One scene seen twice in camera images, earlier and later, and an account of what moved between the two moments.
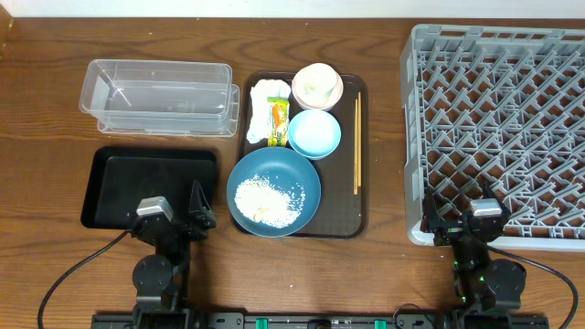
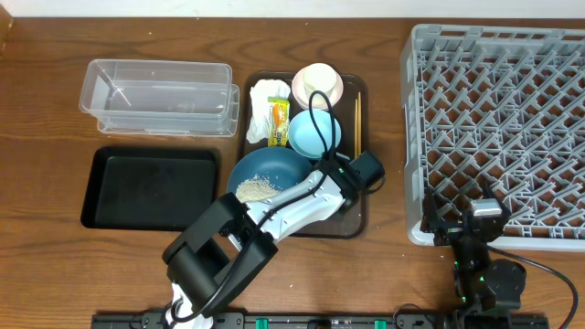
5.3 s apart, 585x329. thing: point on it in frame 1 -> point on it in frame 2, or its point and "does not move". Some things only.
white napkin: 258,127 does not move
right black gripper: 457,229 does not move
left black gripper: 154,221 -> 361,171
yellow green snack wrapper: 279,122 does not move
